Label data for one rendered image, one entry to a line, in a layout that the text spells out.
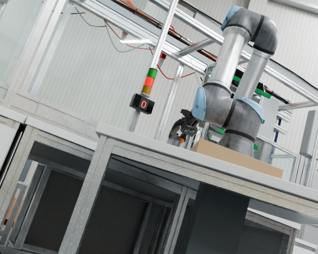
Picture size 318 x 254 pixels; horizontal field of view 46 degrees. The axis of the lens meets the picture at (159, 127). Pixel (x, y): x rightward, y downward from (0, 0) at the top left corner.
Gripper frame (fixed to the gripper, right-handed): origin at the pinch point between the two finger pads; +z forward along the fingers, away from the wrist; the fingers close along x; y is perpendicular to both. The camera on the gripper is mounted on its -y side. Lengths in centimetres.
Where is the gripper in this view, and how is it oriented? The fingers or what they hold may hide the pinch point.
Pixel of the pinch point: (174, 137)
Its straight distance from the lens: 195.5
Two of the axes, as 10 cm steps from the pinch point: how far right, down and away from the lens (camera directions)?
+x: 8.2, 3.8, 4.2
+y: 1.2, 6.1, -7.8
